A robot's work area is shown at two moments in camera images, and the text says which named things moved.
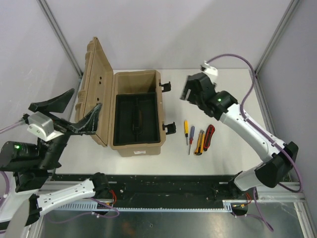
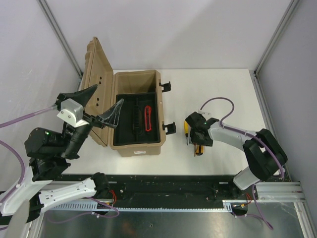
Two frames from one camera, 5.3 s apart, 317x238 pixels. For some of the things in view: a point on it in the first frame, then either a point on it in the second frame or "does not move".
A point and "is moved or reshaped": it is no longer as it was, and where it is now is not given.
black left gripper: [88, 125] → [111, 117]
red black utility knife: [210, 131] is moved or reshaped
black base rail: [199, 187] does not move
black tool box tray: [136, 119] does not move
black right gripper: [184, 94] → [193, 139]
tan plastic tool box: [99, 83] does not move
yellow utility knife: [200, 144] does not move
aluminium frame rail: [290, 193] does not move
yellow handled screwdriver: [186, 129] does not move
